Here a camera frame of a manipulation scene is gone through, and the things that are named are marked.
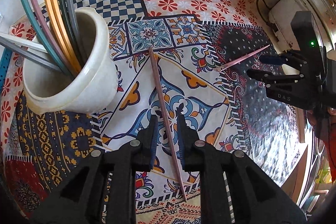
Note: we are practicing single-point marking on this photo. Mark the blue-grey chopstick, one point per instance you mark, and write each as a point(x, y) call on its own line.
point(74, 25)

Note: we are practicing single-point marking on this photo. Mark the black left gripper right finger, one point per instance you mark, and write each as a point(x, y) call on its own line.
point(233, 188)

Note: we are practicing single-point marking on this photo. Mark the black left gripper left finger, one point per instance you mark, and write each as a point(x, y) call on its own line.
point(101, 189)

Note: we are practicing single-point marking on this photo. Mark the grey chopstick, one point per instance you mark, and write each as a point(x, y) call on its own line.
point(29, 55)

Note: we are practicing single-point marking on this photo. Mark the patchwork patterned tablecloth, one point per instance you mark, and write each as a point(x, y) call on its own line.
point(50, 121)

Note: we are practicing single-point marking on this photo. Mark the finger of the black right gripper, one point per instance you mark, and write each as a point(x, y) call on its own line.
point(292, 58)
point(283, 84)

